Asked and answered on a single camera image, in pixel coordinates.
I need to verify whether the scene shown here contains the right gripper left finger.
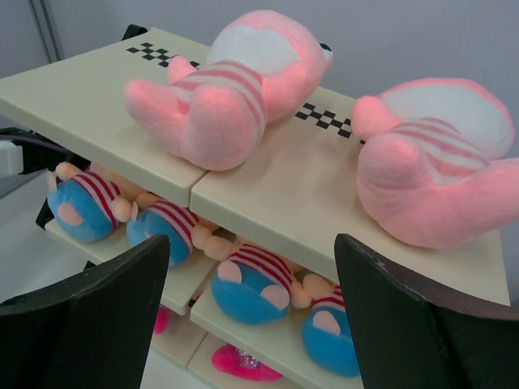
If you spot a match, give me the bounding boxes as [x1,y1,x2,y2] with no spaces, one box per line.
[1,235,169,389]

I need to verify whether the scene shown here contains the boy doll blue pants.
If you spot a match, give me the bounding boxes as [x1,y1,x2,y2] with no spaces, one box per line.
[46,162,145,242]
[126,192,221,267]

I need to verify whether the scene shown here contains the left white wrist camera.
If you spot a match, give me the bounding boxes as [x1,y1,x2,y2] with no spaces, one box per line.
[0,140,24,177]

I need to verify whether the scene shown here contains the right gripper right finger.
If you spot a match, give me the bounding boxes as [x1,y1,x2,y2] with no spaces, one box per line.
[334,234,518,388]

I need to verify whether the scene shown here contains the boy doll bald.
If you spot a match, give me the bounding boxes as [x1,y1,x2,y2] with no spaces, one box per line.
[204,237,332,325]

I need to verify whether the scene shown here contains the magenta plush shelf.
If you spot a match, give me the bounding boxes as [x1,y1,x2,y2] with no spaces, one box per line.
[212,344,283,382]
[153,306,169,334]

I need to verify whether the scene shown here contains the boy doll black hair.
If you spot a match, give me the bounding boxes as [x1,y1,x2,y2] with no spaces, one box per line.
[301,274,360,378]

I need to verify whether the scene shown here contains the pink frog plush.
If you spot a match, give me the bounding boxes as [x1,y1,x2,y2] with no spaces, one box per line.
[351,78,518,249]
[123,10,332,171]

